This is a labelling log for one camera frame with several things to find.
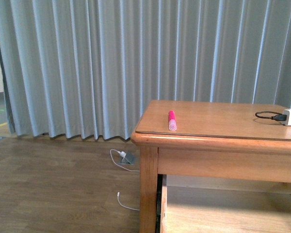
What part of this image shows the pink marker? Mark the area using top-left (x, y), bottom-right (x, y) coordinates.
top-left (168, 110), bottom-right (177, 131)

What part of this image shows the wooden drawer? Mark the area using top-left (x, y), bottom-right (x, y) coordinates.
top-left (159, 175), bottom-right (291, 233)

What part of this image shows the white charger plug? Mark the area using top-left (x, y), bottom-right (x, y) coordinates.
top-left (119, 151), bottom-right (127, 158)

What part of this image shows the grey floor socket box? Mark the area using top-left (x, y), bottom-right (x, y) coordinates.
top-left (118, 151), bottom-right (136, 165)

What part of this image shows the grey curtain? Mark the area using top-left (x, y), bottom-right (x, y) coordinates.
top-left (0, 0), bottom-right (291, 139)

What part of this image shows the wooden nightstand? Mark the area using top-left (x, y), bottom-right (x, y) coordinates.
top-left (131, 100), bottom-right (291, 233)

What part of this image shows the white charger cable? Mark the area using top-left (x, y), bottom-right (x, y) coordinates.
top-left (110, 149), bottom-right (141, 211)

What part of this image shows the black cable on nightstand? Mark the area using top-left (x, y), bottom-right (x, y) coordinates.
top-left (255, 111), bottom-right (287, 122)

